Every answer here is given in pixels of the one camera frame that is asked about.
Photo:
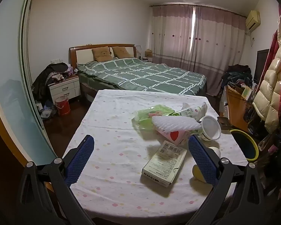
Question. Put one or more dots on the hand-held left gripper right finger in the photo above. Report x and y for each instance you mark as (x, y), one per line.
(202, 159)

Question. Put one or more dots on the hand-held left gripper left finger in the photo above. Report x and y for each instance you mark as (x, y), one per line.
(80, 159)

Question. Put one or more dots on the white plastic cup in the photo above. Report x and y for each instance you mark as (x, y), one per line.
(209, 126)

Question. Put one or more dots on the red white paper carton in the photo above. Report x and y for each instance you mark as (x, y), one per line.
(175, 137)

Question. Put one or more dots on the cardboard box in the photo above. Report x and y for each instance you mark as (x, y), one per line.
(164, 164)

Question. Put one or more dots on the white foam net sleeve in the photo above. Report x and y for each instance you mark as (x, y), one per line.
(175, 124)

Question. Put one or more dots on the yellow rimmed dark bin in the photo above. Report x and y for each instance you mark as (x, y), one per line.
(244, 145)

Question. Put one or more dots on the green label plastic bottle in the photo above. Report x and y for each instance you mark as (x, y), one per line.
(194, 111)

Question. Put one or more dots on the green plastic bag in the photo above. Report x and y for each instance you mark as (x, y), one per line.
(145, 118)

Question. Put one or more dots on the white dotted tablecloth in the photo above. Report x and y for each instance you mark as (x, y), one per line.
(114, 145)

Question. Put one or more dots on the red bucket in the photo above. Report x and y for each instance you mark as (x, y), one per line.
(62, 106)

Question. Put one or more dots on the plastic bags heap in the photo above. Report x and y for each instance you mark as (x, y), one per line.
(46, 110)

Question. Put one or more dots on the orange wooden cabinet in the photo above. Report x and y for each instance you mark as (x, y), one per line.
(236, 107)

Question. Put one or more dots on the white wooden nightstand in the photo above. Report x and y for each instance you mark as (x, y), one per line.
(65, 89)

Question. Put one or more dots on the dark clothes pile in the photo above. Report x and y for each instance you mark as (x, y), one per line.
(43, 79)

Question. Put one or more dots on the mixed clothes pile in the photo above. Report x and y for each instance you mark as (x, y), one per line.
(237, 76)

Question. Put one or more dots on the white puffer jacket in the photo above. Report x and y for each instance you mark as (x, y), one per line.
(270, 86)

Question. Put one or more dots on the frosted glass sliding door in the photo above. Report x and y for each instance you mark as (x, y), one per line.
(11, 86)

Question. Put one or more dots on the green plaid duvet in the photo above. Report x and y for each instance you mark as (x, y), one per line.
(140, 75)

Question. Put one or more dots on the wooden bed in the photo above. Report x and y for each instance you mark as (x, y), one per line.
(84, 52)

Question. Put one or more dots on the brown bear face pillow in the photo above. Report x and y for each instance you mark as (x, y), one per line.
(101, 54)

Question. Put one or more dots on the black television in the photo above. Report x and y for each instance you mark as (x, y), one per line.
(261, 65)

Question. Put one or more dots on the small bedside table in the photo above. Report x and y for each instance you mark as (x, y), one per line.
(147, 59)

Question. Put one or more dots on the brown tissue box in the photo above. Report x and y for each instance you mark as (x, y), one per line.
(148, 53)

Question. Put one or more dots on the pink white curtain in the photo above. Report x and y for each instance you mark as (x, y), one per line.
(178, 39)

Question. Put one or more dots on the white bedside lamp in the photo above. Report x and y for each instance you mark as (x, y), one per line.
(138, 50)

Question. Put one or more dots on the dark red coat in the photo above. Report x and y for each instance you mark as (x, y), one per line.
(270, 51)

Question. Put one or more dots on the cream air conditioner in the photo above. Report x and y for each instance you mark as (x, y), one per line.
(253, 20)

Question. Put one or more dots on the white wall socket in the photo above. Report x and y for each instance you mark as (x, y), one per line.
(55, 61)

